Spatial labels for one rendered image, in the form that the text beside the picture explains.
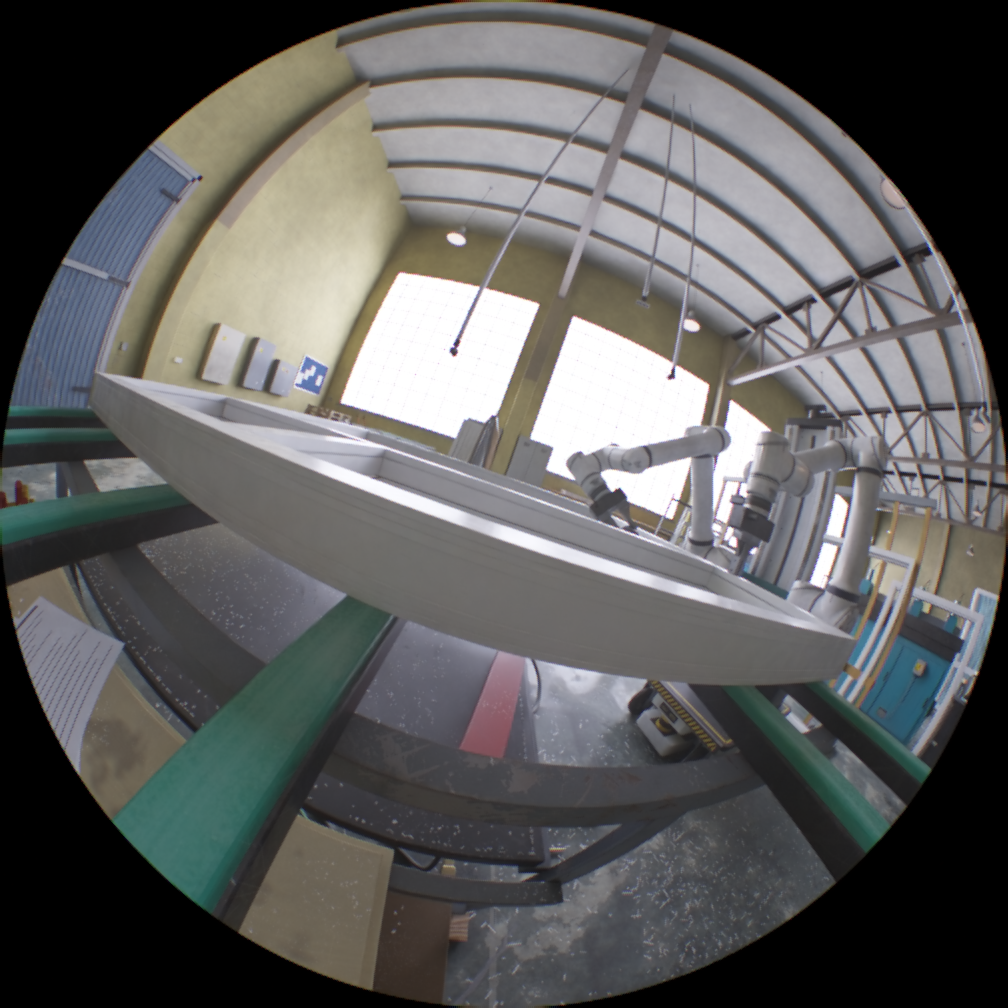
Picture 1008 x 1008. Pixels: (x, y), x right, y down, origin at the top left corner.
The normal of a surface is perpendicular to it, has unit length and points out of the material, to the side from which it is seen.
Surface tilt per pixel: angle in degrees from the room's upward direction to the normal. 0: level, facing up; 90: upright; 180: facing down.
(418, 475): 90
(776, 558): 90
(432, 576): 90
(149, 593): 0
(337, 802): 0
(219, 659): 0
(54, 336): 90
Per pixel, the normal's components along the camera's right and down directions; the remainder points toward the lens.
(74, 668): 0.33, -0.94
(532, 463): 0.00, 0.12
